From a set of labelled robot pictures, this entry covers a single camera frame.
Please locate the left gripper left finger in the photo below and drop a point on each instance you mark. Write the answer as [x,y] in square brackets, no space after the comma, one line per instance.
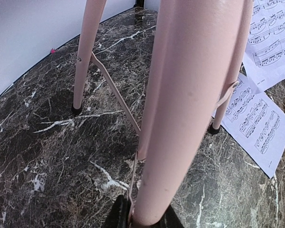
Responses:
[119,213]

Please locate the pink music stand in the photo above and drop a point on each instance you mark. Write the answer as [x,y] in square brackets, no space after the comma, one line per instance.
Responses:
[197,53]

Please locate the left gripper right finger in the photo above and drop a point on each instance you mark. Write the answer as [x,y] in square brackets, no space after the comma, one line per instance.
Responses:
[169,220]

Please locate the purple sheet music page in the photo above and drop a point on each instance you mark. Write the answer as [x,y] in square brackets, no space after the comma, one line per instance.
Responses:
[264,57]
[257,124]

